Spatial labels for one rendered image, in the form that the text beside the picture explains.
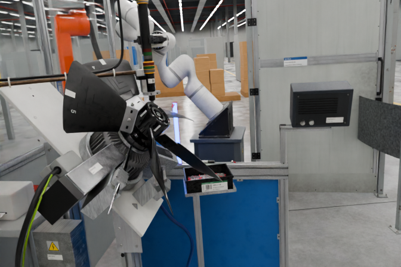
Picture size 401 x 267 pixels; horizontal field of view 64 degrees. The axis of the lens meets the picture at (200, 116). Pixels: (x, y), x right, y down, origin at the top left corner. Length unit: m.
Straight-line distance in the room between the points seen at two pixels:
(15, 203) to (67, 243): 0.26
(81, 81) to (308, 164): 2.56
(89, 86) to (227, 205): 1.04
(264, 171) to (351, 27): 1.81
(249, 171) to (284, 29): 1.66
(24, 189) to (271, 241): 1.22
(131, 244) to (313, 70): 2.26
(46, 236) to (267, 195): 1.03
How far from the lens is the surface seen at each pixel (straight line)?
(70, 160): 1.02
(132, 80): 1.29
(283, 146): 1.63
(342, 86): 1.57
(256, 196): 1.73
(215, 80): 8.83
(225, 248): 1.89
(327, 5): 3.06
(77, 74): 1.01
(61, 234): 1.30
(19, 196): 1.43
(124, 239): 1.31
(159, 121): 1.12
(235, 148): 1.86
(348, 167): 3.31
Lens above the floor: 1.44
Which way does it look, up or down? 12 degrees down
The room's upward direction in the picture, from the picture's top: 4 degrees counter-clockwise
